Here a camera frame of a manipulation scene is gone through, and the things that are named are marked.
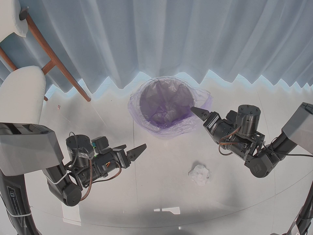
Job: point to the purple plastic bag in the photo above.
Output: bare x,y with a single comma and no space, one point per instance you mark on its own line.
161,99

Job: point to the pale blue curtain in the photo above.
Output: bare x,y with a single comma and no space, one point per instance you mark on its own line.
171,21

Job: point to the white trash bin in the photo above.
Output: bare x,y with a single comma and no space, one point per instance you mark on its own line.
176,126

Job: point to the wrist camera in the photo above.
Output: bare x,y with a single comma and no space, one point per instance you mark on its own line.
100,143
231,116

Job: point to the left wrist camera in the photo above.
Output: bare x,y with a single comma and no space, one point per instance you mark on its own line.
100,143

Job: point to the clear plastic wrapper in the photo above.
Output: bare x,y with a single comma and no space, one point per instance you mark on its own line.
199,175

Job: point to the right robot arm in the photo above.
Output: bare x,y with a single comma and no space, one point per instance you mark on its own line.
298,131

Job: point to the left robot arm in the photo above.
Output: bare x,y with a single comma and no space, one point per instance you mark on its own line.
24,150

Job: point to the white cushioned wooden chair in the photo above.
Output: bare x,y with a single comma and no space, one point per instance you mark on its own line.
22,94

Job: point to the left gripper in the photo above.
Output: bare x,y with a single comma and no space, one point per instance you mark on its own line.
110,161

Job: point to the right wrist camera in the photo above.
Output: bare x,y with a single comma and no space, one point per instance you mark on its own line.
231,116

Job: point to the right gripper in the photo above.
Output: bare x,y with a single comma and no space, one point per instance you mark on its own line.
220,131

